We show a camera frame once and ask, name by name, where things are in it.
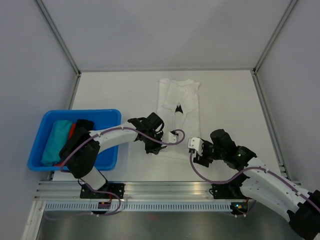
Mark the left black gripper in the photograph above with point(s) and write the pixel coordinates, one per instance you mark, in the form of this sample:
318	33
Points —
155	150

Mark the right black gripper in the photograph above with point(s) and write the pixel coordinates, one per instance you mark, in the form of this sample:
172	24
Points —
199	159

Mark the white printed t shirt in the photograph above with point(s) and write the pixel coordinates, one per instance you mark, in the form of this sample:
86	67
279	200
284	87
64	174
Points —
178	106

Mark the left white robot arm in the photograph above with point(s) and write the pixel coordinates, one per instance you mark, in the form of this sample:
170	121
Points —
80	152

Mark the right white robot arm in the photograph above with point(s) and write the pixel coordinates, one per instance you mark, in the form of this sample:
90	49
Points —
254	180

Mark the blue plastic bin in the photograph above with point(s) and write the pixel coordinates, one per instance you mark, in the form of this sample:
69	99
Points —
102	119

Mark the black rolled t shirt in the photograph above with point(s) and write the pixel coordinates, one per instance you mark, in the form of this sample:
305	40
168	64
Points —
84	123

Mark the red rolled t shirt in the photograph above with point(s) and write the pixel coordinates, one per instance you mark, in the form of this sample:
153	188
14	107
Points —
71	131

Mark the teal rolled t shirt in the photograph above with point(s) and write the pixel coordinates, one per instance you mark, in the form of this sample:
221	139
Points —
57	139

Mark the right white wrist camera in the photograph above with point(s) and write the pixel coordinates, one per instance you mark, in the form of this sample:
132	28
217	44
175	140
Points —
195	145

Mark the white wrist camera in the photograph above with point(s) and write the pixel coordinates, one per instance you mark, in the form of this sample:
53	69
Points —
195	145
172	137

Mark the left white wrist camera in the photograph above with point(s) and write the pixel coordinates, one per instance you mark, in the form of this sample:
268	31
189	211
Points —
172	137

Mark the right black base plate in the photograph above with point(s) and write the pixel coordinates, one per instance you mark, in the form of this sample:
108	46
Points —
226	191

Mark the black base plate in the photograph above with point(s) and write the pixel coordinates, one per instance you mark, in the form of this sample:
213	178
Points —
104	192
226	191

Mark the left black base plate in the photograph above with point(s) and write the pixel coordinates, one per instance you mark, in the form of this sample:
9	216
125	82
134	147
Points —
104	192

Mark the aluminium mounting rail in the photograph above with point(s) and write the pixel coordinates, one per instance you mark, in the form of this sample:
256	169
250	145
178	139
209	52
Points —
143	191

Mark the white slotted cable duct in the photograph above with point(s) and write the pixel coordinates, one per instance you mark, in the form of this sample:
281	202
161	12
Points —
138	206

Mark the left aluminium frame post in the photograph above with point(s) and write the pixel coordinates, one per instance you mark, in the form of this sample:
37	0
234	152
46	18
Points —
57	35

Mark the aluminium frame post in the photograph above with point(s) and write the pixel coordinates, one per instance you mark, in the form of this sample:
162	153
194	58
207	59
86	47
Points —
275	34
57	35

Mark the right aluminium frame post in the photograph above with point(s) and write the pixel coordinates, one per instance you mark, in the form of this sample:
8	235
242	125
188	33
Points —
275	34

